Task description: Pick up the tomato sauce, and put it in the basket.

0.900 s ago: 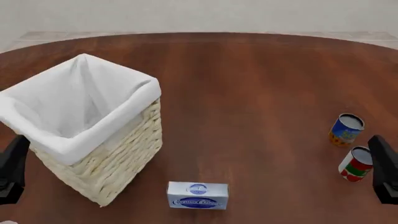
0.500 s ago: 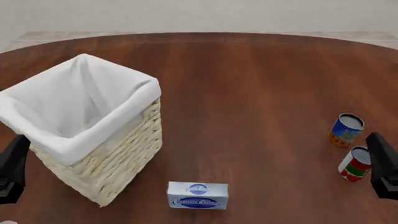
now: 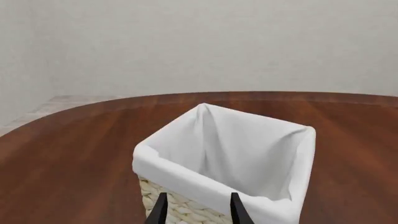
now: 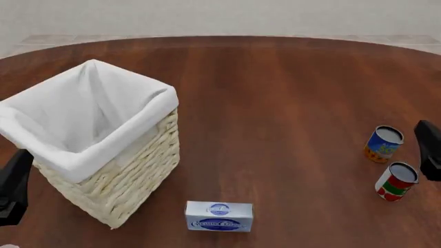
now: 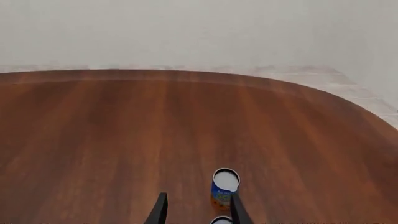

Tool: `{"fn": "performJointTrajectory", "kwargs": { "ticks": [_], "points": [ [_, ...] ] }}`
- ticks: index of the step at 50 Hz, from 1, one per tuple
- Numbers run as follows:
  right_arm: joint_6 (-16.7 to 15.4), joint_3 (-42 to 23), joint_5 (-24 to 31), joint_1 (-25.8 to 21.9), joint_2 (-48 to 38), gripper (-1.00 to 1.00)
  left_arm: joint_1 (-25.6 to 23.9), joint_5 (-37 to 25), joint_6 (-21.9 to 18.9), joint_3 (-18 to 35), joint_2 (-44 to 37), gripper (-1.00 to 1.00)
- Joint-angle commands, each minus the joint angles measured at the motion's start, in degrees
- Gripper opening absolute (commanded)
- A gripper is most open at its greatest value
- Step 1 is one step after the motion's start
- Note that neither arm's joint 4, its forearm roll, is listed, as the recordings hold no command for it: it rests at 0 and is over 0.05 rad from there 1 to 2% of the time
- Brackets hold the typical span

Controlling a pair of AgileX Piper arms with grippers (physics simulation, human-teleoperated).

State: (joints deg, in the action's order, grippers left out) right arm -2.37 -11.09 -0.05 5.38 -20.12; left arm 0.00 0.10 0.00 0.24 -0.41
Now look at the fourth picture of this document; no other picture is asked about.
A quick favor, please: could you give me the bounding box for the blue cream cheese box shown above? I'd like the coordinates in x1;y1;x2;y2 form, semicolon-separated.
185;200;255;234

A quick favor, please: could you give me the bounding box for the red and white tomato tin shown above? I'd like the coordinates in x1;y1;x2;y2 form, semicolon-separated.
374;161;420;203

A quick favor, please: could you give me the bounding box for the white-lined woven basket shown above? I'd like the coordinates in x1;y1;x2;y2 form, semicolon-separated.
0;59;181;229

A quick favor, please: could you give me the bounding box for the blue and yellow soup tin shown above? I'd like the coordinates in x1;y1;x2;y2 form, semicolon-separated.
364;125;404;165

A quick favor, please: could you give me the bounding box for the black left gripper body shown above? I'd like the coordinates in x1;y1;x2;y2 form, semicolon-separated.
0;196;28;227

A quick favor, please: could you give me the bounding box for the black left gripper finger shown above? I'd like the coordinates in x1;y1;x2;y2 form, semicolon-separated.
0;148;35;209

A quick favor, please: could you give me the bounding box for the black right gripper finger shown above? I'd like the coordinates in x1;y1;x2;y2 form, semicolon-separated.
413;119;441;182

